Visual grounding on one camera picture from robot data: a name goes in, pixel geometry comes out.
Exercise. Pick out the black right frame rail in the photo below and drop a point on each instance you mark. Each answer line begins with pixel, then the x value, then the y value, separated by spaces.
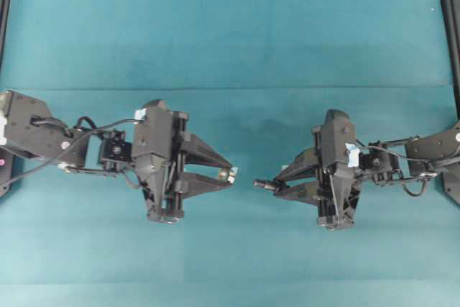
pixel 450 10

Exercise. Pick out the black left frame rail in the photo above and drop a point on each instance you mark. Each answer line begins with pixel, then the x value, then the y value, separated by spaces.
pixel 4 14

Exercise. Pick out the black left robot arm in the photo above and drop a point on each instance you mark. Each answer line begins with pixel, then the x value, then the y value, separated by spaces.
pixel 29 131

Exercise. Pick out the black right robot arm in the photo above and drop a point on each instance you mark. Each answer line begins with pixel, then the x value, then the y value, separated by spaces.
pixel 413 159

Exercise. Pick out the dark threaded metal shaft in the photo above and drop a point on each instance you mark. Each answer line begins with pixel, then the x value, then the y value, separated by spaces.
pixel 271 185

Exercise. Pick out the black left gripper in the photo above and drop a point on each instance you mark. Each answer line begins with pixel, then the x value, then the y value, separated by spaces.
pixel 152 155

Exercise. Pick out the black frame rail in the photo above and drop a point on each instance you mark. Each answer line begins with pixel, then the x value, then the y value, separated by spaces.
pixel 4 14
pixel 450 10

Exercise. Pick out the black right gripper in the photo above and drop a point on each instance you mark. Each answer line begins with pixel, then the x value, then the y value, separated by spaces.
pixel 336 158

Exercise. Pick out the silver metal washer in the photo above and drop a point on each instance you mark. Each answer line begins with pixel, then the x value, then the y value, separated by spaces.
pixel 228 174

